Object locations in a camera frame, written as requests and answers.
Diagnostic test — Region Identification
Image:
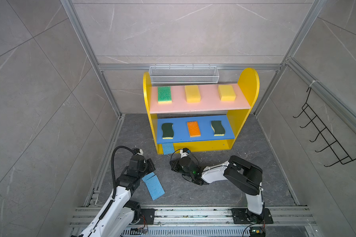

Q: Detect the yellow shelf unit frame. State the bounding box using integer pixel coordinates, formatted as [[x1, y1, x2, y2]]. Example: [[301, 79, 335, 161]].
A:
[[143, 68, 260, 155]]

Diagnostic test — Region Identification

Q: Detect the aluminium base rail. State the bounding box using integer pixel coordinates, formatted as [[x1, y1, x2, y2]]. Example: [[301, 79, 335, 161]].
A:
[[69, 205, 315, 237]]

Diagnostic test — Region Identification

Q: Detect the blue sponge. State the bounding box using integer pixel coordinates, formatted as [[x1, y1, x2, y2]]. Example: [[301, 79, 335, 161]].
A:
[[145, 175, 165, 200], [162, 143, 175, 155], [142, 172, 155, 183]]

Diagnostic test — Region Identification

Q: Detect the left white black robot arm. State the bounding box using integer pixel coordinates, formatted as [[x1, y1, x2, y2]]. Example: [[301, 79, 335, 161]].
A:
[[80, 154, 155, 237]]

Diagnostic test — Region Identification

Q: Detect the white wire mesh basket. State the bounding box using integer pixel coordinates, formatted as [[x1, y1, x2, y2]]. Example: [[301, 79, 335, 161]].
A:
[[148, 66, 220, 85]]

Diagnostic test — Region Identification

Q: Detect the black wall hook rack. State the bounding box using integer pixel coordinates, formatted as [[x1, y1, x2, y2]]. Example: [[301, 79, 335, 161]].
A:
[[293, 87, 356, 167]]

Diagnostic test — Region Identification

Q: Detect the pink upper shelf board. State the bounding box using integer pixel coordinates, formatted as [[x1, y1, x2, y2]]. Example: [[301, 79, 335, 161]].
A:
[[144, 84, 250, 114]]

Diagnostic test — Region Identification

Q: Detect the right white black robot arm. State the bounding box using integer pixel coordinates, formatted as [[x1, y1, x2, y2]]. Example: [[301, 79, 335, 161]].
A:
[[170, 152, 274, 224]]

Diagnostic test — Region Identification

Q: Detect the bright green sponge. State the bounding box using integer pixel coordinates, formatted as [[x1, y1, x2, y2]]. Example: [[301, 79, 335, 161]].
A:
[[157, 87, 172, 104]]

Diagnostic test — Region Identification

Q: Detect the orange sponge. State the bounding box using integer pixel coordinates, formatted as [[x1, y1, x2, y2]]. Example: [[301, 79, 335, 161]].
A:
[[187, 121, 201, 138]]

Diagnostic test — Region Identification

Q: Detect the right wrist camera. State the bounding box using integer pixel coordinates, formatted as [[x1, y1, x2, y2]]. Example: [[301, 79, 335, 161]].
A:
[[180, 148, 190, 159]]

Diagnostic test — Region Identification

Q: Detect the yellow sponge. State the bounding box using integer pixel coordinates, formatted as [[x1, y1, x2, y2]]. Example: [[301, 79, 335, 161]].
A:
[[185, 85, 201, 103], [218, 85, 236, 102]]

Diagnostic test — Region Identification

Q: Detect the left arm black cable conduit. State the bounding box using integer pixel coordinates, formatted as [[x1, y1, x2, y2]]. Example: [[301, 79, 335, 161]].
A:
[[111, 145, 137, 199]]

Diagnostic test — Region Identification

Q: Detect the dark green scourer sponge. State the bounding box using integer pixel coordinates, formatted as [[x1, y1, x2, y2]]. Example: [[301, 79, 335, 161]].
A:
[[161, 123, 174, 139], [211, 120, 225, 136]]

